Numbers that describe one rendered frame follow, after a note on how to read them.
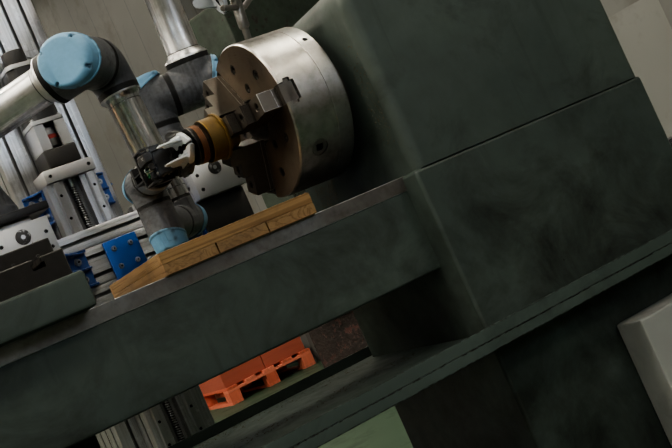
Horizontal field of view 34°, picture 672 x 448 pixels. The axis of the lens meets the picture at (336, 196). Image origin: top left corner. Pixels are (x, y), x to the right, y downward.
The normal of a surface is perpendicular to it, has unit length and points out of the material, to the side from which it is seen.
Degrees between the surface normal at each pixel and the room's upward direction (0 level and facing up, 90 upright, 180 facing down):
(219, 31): 90
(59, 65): 89
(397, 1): 90
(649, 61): 90
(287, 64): 68
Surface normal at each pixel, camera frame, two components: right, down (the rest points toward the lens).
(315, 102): 0.47, -0.07
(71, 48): -0.12, 0.00
